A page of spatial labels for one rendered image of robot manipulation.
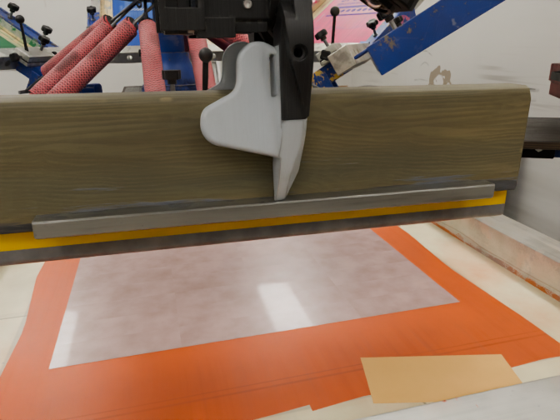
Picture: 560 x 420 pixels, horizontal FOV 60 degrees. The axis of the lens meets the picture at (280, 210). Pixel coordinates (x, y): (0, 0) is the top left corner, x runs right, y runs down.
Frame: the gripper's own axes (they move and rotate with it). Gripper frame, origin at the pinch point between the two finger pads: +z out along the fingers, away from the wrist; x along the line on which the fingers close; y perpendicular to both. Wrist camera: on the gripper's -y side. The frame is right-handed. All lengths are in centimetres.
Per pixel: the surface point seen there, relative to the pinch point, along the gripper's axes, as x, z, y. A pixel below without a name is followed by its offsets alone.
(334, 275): -10.6, 14.1, -8.3
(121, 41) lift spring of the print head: -112, -8, 13
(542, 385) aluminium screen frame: 12.0, 10.6, -12.0
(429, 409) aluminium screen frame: 12.0, 10.6, -4.9
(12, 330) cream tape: -8.9, 14.2, 20.7
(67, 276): -18.2, 14.3, 17.7
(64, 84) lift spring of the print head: -104, 2, 28
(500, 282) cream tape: -4.6, 14.1, -23.0
